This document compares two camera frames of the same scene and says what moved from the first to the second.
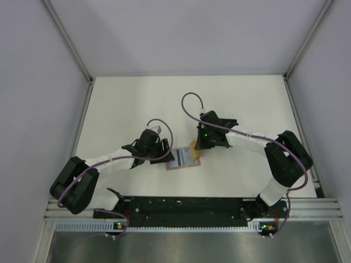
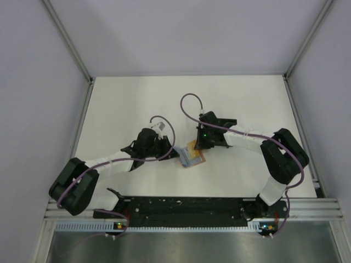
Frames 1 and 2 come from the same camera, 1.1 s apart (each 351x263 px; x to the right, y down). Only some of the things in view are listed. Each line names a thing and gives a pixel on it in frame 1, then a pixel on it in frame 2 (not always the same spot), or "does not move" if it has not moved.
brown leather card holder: x=176 y=164 → x=203 y=159
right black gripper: x=201 y=144 does not move
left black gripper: x=165 y=146 does not move
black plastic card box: x=228 y=123 does not move
